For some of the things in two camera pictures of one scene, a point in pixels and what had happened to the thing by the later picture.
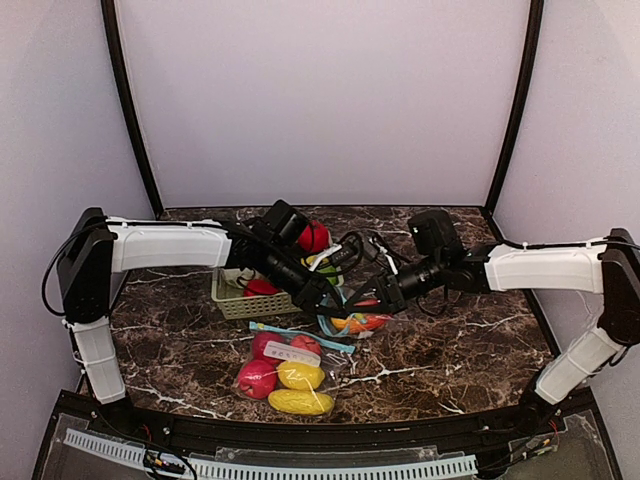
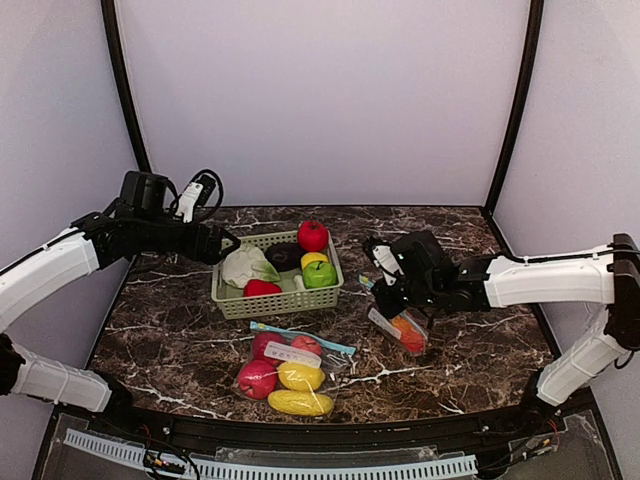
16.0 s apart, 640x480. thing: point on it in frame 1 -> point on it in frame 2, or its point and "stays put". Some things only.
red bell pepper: [258, 287] stays put
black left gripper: [310, 292] -> [211, 242]
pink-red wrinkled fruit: [260, 339] stays put
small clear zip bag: [336, 320] -> [409, 326]
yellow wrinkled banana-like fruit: [300, 402] stays put
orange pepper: [358, 325] -> [411, 337]
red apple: [257, 379] stays put
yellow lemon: [300, 375] stays put
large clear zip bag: [293, 373] stays put
